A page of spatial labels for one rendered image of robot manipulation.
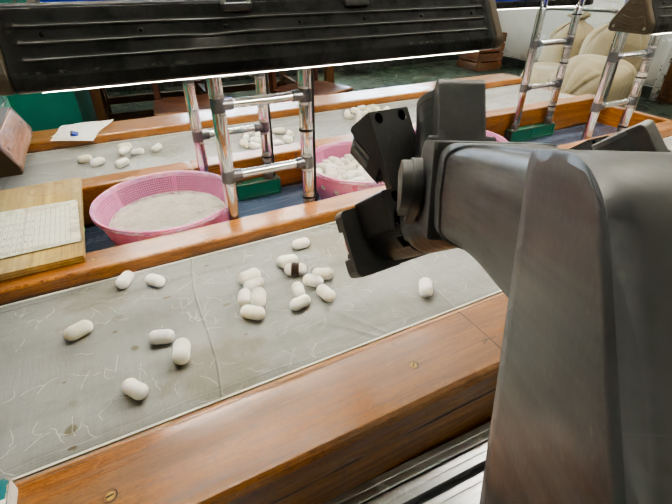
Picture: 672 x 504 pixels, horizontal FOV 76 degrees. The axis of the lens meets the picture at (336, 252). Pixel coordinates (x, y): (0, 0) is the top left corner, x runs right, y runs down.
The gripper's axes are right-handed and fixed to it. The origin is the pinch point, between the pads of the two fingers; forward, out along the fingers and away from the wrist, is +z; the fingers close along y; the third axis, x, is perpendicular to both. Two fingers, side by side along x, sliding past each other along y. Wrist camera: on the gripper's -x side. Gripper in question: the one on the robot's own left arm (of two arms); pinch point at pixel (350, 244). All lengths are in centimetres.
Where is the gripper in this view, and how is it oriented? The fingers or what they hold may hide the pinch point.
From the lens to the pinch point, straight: 50.9
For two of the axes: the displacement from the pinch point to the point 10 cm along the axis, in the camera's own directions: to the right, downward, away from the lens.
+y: -8.6, 2.6, -4.4
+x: 2.9, 9.6, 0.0
